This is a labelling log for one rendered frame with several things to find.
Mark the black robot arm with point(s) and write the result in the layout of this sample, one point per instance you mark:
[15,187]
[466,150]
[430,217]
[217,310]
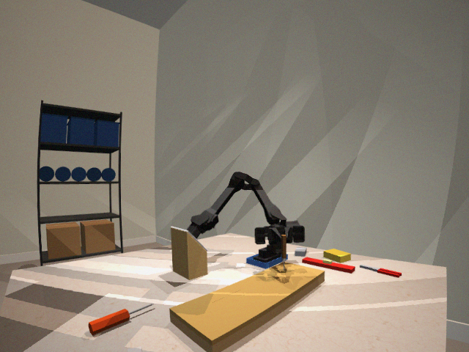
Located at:
[209,218]

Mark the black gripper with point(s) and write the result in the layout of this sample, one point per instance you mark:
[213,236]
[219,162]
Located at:
[275,232]

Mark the blue tray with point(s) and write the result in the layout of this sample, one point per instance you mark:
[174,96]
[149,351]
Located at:
[250,261]

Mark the red long bar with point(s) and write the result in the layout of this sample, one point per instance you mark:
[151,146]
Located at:
[329,264]

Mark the wooden floor panel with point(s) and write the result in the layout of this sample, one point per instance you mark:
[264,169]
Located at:
[219,319]

